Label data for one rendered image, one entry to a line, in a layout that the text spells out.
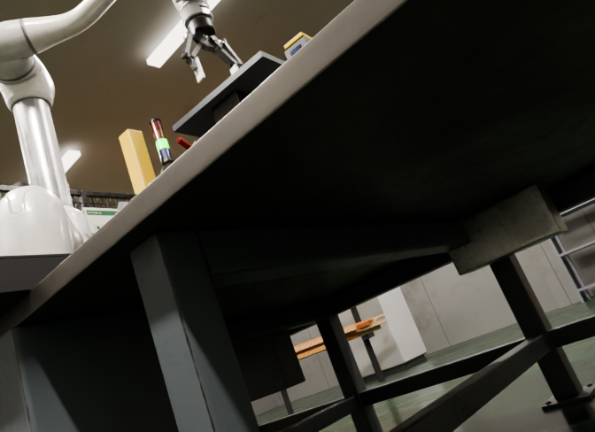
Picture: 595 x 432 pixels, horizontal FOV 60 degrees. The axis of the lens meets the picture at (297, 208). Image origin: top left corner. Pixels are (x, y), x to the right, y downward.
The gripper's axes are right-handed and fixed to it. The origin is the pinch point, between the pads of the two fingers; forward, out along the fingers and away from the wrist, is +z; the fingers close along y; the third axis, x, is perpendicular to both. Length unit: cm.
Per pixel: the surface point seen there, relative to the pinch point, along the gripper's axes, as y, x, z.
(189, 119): -7.5, 9.8, 7.2
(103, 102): 128, 288, -209
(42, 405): -59, 13, 71
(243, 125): -52, -55, 55
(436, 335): 583, 360, 102
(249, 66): -2.9, -14.6, 7.1
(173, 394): -52, -22, 79
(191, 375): -52, -27, 78
